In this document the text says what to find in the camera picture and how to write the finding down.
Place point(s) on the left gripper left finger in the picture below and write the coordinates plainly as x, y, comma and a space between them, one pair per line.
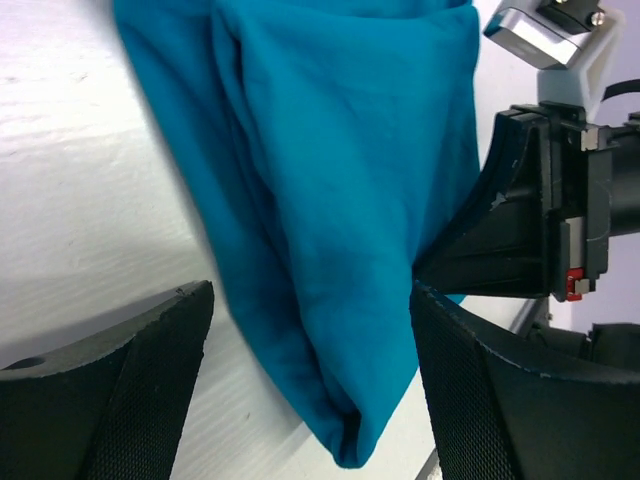
111, 405

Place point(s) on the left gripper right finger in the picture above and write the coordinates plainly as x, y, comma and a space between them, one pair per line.
555, 404

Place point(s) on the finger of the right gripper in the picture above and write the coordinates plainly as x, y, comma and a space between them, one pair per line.
497, 243

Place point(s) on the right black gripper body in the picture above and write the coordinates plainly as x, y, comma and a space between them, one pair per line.
599, 196

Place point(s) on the blue t shirt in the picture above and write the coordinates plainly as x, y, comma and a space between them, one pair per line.
325, 145

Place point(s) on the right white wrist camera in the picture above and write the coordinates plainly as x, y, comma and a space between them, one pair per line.
570, 43

